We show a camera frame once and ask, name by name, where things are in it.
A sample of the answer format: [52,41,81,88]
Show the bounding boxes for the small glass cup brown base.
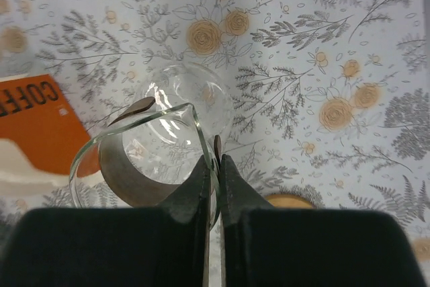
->
[69,62,232,224]

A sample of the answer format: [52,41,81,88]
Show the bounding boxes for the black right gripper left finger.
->
[1,159,210,286]

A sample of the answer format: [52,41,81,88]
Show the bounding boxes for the floral patterned tablecloth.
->
[0,0,430,244]

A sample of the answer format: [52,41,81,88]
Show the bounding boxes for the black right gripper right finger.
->
[220,155,426,286]

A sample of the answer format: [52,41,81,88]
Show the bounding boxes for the orange coffee filter pack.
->
[1,75,90,196]

